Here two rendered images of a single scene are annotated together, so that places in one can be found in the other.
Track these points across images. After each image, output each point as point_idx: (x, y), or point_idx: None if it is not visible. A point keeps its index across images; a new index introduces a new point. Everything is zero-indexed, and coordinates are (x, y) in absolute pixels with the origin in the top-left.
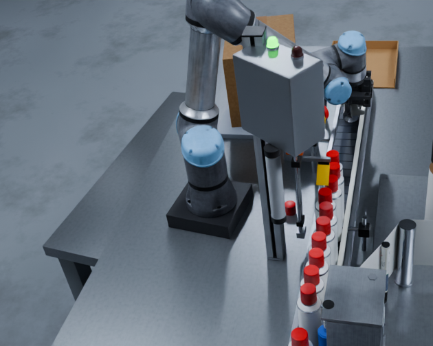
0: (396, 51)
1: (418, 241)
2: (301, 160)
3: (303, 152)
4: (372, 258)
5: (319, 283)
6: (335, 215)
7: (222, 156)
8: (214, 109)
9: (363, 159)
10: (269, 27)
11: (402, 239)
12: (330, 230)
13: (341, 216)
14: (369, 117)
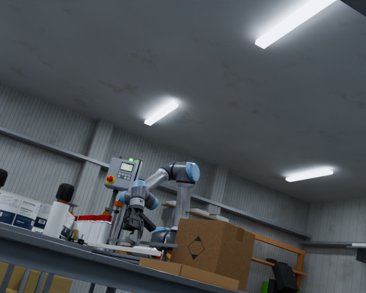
0: (168, 261)
1: None
2: (115, 211)
3: (114, 204)
4: (70, 215)
5: (80, 220)
6: (90, 221)
7: (152, 234)
8: (173, 227)
9: (107, 253)
10: (155, 173)
11: None
12: (88, 219)
13: (91, 234)
14: (129, 260)
